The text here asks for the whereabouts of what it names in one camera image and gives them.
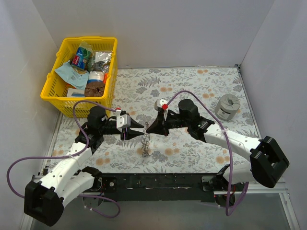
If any green snack packet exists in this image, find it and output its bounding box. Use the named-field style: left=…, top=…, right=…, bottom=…
left=76, top=41, right=93, bottom=58

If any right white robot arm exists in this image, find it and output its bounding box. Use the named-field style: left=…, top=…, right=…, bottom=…
left=146, top=99, right=290, bottom=191

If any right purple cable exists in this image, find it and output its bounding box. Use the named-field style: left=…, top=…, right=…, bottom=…
left=166, top=90, right=249, bottom=216

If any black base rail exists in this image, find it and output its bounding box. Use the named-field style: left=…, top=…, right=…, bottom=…
left=86, top=172, right=228, bottom=202

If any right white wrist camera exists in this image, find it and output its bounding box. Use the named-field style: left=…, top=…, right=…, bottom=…
left=154, top=99, right=168, bottom=121

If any yellow plastic basket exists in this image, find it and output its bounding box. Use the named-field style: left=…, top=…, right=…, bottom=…
left=40, top=36, right=118, bottom=117

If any red blue snack pack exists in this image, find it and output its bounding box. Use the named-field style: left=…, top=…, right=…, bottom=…
left=71, top=54, right=88, bottom=70

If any light blue paper pouch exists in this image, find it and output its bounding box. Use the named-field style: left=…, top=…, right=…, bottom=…
left=55, top=61, right=89, bottom=90

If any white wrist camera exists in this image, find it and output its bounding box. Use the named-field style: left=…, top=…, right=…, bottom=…
left=116, top=114, right=131, bottom=132
left=154, top=99, right=168, bottom=121

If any silver foil bag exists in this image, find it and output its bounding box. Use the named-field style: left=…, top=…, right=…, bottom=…
left=92, top=52, right=112, bottom=73

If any grey paper wrapped roll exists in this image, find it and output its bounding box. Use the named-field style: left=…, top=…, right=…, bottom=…
left=214, top=94, right=241, bottom=121

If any floral table mat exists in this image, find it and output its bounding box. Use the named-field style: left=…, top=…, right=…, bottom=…
left=47, top=67, right=269, bottom=173

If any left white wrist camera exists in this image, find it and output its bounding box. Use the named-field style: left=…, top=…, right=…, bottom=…
left=116, top=114, right=131, bottom=132

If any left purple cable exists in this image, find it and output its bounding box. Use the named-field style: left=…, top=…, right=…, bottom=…
left=6, top=100, right=122, bottom=218

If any metal disc keyring holder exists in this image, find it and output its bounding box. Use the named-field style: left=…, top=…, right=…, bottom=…
left=141, top=122, right=150, bottom=157

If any white blue box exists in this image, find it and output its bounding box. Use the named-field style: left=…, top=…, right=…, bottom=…
left=66, top=88, right=85, bottom=97

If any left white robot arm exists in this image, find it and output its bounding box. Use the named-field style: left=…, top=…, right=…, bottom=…
left=24, top=106, right=144, bottom=226

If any purple cable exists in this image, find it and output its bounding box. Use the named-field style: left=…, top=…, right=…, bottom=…
left=6, top=100, right=122, bottom=218
left=166, top=90, right=249, bottom=216

